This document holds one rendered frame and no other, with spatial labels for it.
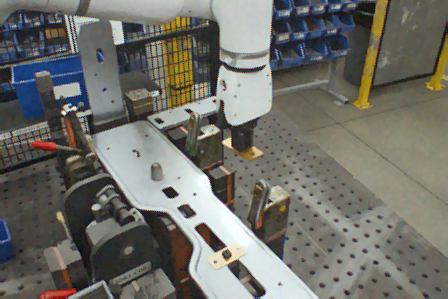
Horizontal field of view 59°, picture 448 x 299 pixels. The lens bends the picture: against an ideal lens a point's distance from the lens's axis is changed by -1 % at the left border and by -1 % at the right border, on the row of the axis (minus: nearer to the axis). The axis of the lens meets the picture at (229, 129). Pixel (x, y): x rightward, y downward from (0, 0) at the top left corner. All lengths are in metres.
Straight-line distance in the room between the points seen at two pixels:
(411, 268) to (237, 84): 0.91
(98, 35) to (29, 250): 0.72
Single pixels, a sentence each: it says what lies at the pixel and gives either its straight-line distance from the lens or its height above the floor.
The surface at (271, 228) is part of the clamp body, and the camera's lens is 1.03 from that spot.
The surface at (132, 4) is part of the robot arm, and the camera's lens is 0.54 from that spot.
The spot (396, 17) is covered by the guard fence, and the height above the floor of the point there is 0.78.
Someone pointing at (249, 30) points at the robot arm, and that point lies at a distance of 0.64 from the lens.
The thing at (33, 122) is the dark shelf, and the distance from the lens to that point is 1.46.
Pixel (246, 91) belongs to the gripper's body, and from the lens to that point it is 0.69.
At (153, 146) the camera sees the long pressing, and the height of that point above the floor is 1.00.
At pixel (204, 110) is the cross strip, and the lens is 1.44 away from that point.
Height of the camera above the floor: 1.69
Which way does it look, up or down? 31 degrees down
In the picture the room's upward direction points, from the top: straight up
